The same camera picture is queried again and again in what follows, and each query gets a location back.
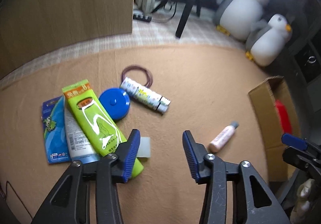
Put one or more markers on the white blue lotion tube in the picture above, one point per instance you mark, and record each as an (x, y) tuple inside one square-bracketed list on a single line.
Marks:
[(79, 146)]

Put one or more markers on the brown cardboard box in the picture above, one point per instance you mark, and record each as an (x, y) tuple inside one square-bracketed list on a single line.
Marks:
[(263, 99)]

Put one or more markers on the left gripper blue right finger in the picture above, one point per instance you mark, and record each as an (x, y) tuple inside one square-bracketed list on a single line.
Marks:
[(253, 201)]

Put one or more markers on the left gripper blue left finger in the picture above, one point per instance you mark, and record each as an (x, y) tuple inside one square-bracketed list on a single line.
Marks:
[(68, 201)]

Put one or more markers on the blue packet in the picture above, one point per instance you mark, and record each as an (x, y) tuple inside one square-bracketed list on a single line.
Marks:
[(54, 131)]

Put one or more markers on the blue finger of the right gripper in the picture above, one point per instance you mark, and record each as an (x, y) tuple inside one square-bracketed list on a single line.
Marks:
[(295, 142)]

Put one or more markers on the small penguin plush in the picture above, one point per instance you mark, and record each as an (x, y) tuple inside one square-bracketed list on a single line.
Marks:
[(267, 39)]

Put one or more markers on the white patterned tube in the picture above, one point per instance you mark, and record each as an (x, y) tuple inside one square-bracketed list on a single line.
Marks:
[(145, 95)]

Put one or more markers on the blue round tape measure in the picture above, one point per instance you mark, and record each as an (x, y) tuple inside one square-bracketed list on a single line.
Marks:
[(116, 103)]

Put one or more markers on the red fabric pouch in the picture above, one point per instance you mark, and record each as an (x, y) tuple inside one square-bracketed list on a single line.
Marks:
[(283, 117)]

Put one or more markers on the black power strip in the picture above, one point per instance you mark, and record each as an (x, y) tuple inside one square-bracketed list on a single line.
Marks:
[(142, 18)]

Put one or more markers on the right gloved hand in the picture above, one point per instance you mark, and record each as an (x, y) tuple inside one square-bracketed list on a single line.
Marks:
[(307, 206)]

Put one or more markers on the large penguin plush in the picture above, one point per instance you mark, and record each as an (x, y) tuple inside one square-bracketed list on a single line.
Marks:
[(235, 17)]

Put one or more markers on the green yellow cream tube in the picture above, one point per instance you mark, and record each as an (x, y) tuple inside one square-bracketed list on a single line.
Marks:
[(97, 125)]

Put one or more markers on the pink bottle grey cap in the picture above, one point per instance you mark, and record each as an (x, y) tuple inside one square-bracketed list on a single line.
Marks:
[(223, 137)]

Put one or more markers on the large wooden board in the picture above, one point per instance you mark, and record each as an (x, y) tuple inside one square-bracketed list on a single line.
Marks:
[(32, 28)]

